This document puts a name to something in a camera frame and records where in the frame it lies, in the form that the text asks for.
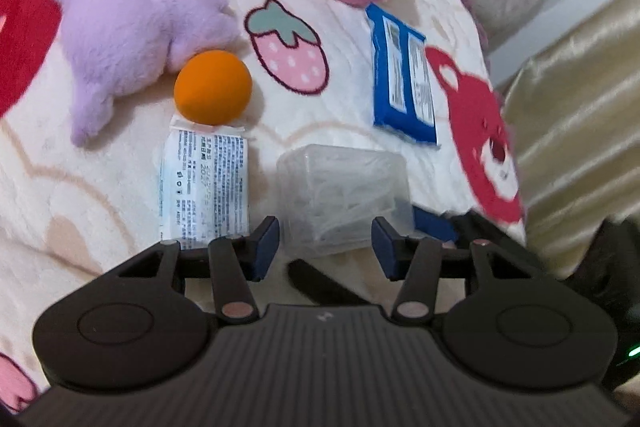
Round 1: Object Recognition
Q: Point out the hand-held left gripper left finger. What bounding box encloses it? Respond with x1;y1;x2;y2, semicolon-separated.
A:
116;215;280;326

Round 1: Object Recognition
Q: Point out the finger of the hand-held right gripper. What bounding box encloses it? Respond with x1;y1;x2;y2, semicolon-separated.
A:
412;205;501;246

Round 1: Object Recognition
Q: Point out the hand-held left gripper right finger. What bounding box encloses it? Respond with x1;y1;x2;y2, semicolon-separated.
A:
371;215;539;326

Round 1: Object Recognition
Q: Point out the clear plastic floss pick box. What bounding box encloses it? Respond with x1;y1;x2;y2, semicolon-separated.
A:
276;144;416;261

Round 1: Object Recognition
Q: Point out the white tissue packet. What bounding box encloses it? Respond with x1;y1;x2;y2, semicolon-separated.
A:
158;115;251;251

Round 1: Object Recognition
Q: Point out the blue snack packet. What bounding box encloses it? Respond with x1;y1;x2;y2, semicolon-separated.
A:
364;2;442;150

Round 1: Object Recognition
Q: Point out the purple plush toy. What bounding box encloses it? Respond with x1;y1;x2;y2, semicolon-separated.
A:
50;0;242;148

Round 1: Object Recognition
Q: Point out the gold satin cloth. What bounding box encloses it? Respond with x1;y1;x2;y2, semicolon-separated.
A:
499;0;640;279

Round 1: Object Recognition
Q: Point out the orange ball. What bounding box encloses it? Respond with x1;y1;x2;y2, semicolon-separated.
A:
174;49;254;126

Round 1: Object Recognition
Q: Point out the black strap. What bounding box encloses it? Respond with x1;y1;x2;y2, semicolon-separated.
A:
287;259;372;308

